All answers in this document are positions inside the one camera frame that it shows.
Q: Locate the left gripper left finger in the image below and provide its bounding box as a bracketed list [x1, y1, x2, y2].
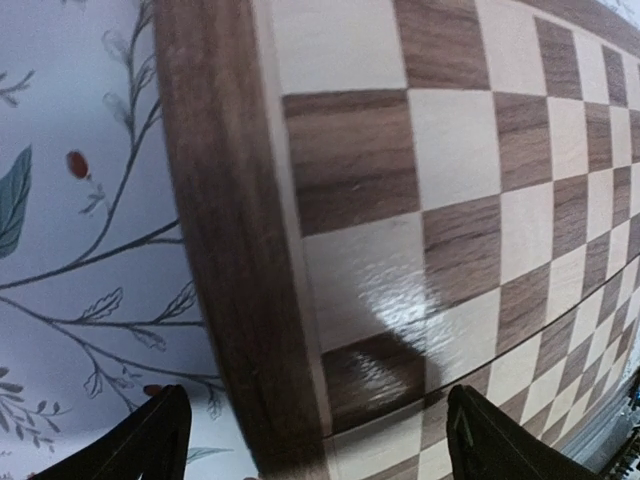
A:
[35, 385, 192, 480]

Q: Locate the wooden chess board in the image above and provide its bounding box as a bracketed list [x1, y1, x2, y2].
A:
[154, 1, 639, 479]

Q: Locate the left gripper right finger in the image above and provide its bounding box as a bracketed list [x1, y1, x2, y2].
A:
[446, 385, 599, 480]

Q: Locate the floral patterned table mat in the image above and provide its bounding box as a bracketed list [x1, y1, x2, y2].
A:
[1, 1, 257, 479]

